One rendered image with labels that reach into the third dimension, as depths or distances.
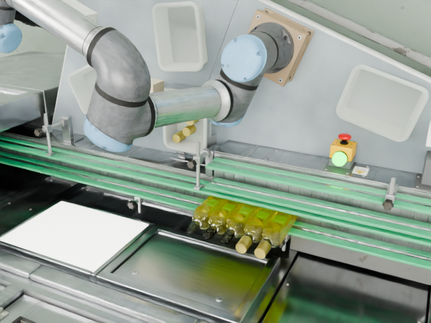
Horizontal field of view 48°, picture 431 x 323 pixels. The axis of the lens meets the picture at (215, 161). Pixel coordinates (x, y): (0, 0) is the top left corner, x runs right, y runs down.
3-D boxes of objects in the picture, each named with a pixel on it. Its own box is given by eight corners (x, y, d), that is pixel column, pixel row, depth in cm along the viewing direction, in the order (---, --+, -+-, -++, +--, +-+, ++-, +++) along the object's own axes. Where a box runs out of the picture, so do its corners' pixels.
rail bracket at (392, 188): (385, 189, 142) (379, 209, 131) (389, 166, 139) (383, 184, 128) (399, 191, 141) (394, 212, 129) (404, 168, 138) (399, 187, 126)
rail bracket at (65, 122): (75, 140, 201) (35, 159, 183) (70, 101, 195) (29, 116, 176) (84, 142, 200) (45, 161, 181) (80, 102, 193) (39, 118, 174)
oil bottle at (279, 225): (281, 215, 160) (258, 247, 142) (281, 200, 158) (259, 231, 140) (297, 219, 158) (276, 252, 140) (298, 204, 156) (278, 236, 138)
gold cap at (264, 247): (270, 241, 137) (265, 249, 133) (270, 252, 138) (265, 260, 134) (259, 239, 138) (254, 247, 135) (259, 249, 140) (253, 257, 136)
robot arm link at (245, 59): (285, 43, 133) (267, 50, 122) (264, 85, 140) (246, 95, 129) (249, 23, 136) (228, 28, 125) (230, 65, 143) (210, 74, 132)
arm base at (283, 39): (253, 16, 145) (240, 19, 137) (299, 29, 140) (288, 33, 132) (242, 64, 152) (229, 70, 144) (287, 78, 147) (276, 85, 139)
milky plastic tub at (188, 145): (174, 140, 183) (163, 147, 176) (174, 82, 174) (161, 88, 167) (216, 148, 177) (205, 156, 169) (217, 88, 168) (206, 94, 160)
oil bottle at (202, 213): (217, 200, 169) (188, 229, 151) (217, 186, 167) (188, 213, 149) (232, 204, 167) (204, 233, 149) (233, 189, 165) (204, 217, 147)
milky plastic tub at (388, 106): (360, 56, 145) (354, 61, 138) (433, 84, 139) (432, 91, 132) (338, 108, 154) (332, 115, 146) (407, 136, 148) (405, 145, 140)
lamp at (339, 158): (332, 163, 152) (329, 166, 149) (333, 149, 150) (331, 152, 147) (346, 165, 150) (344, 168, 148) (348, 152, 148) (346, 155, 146)
